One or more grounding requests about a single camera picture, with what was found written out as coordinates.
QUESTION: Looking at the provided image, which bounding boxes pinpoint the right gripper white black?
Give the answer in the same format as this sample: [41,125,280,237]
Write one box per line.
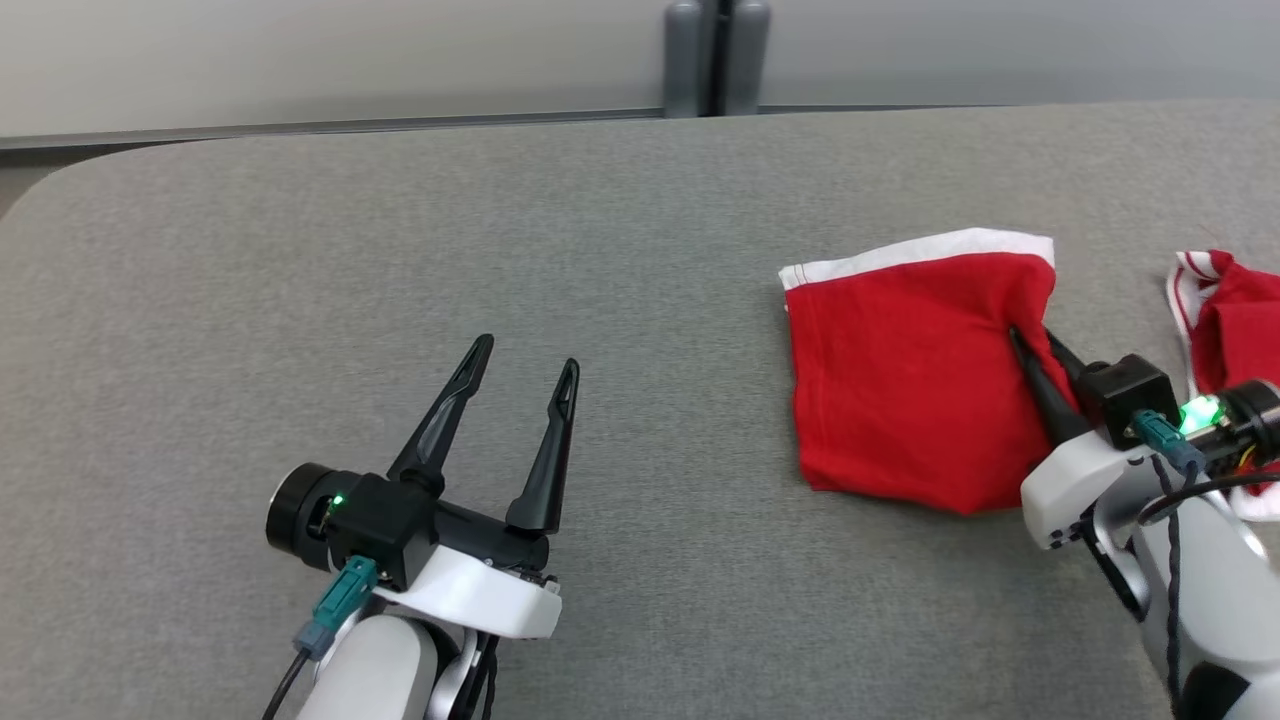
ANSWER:
[1008,325,1280,551]

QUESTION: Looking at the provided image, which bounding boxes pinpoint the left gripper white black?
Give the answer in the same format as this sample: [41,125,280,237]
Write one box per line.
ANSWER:
[265,334,581,641]

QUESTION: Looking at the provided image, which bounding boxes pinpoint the red shorts with white hem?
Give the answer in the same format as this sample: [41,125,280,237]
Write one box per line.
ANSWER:
[779,228,1087,517]

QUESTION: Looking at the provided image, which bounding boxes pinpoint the red Bulls 23 jersey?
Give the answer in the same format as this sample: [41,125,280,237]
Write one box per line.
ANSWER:
[1166,250,1280,523]

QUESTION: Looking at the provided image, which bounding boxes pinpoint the right cable with teal connector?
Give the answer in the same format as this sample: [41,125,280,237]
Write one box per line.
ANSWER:
[1132,410,1280,528]

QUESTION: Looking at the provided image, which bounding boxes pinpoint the braided dark right arm cable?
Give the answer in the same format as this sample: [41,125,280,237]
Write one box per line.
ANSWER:
[1150,460,1193,703]

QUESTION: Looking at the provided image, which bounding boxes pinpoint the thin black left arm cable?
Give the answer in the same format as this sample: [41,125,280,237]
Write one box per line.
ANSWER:
[468,630,503,720]

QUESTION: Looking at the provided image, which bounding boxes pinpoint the grey floor rail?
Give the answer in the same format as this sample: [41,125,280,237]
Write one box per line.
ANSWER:
[0,105,667,153]

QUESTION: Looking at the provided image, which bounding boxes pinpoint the grey cylindrical post cover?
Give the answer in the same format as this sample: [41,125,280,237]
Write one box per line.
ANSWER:
[663,0,704,119]
[727,0,772,117]

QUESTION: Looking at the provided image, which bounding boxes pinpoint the dark grey partition post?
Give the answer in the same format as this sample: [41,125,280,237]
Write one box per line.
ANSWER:
[700,0,743,117]

